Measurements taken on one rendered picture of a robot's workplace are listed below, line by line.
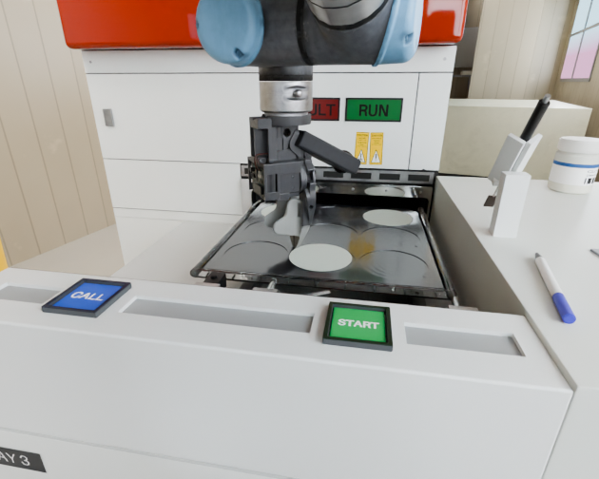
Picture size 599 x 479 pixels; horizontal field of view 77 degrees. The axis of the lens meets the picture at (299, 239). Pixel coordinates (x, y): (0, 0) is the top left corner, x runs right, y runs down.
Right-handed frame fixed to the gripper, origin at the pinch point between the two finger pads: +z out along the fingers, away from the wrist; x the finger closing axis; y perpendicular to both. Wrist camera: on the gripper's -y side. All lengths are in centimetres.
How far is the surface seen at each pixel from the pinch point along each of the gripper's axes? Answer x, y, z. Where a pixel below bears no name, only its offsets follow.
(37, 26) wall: -277, 55, -57
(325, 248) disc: 2.8, -3.5, 1.2
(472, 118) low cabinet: -264, -351, 16
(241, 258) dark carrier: -0.2, 10.0, 1.4
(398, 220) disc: -2.9, -23.7, 1.3
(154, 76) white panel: -46, 14, -25
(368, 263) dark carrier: 10.3, -6.7, 1.4
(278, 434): 29.9, 16.8, 3.8
